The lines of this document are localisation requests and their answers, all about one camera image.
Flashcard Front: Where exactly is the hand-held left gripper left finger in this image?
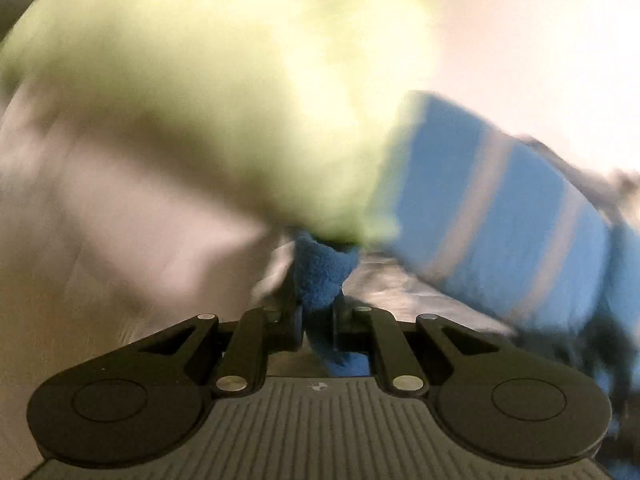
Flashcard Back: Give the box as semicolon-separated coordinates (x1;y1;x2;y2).
117;305;305;395

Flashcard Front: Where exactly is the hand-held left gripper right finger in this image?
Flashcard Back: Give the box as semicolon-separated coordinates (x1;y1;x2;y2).
331;305;521;395

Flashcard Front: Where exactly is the blue fleece blanket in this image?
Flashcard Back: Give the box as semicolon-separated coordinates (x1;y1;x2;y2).
290;230;373;378

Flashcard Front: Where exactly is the blue pillow with grey stripes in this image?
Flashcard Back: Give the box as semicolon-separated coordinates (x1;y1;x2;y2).
375;90;621;333

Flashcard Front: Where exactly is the light green blanket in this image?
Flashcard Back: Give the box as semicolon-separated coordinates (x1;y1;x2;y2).
0;0;441;253

